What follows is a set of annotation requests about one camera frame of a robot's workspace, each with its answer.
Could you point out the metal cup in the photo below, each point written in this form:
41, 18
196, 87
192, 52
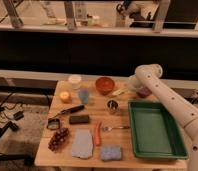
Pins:
112, 107

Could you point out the metal fork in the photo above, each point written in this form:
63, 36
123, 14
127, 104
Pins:
108, 128

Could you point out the blue sponge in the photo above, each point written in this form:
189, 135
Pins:
110, 153

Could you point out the grey-blue cloth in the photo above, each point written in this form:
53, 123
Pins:
82, 146

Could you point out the small round black tin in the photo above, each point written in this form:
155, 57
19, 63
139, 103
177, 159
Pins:
53, 124

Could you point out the orange-red bowl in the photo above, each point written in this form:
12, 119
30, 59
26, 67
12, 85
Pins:
104, 85

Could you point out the green plastic tray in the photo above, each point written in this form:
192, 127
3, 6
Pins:
154, 132

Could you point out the orange carrot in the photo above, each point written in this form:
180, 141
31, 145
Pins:
97, 140

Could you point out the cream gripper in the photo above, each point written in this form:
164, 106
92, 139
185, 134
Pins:
133, 83

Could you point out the white lidded container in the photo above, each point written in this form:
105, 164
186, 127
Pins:
75, 81

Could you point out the blue plastic cup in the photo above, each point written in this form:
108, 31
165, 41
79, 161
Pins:
84, 96

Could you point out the purple bowl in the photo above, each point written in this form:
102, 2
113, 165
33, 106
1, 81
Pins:
143, 92

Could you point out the black rectangular block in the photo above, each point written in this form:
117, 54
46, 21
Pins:
79, 119

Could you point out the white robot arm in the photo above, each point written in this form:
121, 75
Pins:
185, 113

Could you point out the yellow banana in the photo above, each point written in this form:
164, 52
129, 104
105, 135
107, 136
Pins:
119, 92

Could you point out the orange fruit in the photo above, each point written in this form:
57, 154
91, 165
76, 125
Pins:
65, 97

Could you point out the black handled knife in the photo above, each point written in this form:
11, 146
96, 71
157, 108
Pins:
70, 110

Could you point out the bunch of dark grapes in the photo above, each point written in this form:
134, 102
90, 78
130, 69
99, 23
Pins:
58, 139

